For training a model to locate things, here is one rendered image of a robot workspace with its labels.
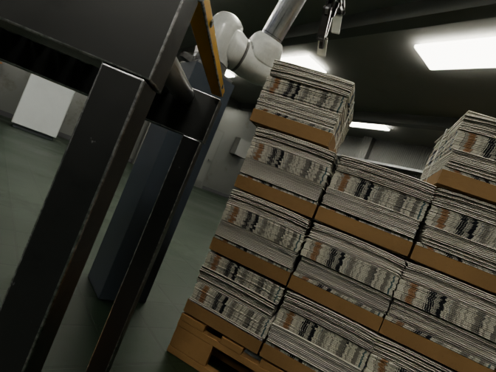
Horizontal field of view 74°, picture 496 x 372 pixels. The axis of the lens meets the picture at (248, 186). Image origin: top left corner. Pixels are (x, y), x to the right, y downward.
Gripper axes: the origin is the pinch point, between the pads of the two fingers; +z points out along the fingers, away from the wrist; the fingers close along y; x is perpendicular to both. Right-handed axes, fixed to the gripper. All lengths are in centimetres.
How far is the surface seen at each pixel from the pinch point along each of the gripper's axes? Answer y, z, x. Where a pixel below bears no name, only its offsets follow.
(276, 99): 25.6, 7.5, -8.0
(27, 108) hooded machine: -96, 357, -608
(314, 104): 23.7, 6.6, 5.0
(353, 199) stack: 46, 18, 27
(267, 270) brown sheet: 73, 32, 11
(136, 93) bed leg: 85, -49, 5
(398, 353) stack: 78, 34, 54
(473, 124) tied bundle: 17, 3, 50
